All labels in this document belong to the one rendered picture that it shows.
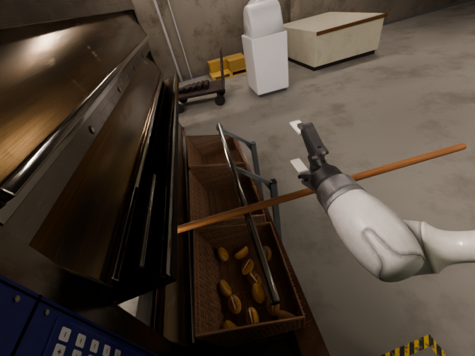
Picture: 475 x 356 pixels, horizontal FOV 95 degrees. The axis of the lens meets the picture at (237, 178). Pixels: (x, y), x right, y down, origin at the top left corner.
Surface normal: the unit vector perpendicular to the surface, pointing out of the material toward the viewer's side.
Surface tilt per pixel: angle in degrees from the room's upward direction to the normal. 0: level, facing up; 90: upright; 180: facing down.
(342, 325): 0
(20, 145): 70
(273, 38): 90
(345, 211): 41
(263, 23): 80
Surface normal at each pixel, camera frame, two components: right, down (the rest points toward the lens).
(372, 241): -0.69, -0.32
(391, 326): -0.18, -0.74
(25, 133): 0.84, -0.51
